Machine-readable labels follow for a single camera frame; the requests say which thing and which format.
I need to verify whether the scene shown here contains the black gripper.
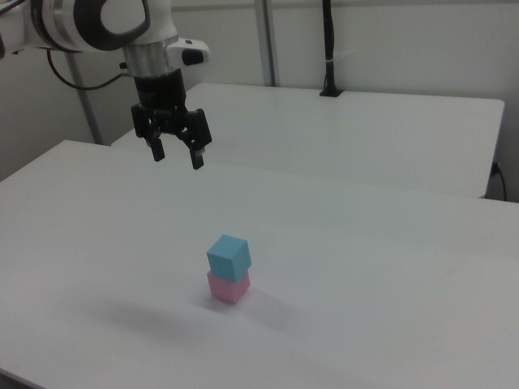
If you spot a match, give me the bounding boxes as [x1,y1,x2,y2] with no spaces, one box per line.
[130,67,213,170]

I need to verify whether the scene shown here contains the blue cube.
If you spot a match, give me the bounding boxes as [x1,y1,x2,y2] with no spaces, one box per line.
[206,233,252,283]

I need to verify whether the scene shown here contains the pink cube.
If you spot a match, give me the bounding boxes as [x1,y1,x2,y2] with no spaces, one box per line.
[206,270,251,306]

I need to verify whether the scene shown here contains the white rear table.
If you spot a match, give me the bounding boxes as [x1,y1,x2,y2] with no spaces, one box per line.
[109,82,506,199]

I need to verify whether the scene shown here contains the grey wall frame post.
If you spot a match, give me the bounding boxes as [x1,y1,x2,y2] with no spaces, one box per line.
[64,51,104,146]
[254,0,281,88]

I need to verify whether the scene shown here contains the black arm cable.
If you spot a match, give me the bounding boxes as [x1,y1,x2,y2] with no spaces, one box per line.
[45,48,131,91]

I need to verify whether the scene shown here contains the black camera stand pole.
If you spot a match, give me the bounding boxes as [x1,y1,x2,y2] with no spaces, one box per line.
[319,0,345,98]

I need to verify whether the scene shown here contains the black wall cable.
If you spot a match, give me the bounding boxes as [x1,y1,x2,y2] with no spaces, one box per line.
[491,161,508,201]

